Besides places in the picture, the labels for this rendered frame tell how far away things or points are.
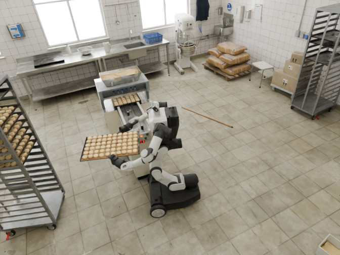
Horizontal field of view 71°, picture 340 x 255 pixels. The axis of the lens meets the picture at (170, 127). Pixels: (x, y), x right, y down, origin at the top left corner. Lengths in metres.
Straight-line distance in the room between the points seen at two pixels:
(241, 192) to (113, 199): 1.73
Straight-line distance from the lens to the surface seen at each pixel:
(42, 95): 6.17
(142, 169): 3.44
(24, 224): 3.51
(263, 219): 3.26
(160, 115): 2.39
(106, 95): 3.55
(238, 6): 6.94
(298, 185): 3.74
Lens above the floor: 2.64
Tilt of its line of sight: 36 degrees down
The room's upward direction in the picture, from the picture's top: 4 degrees counter-clockwise
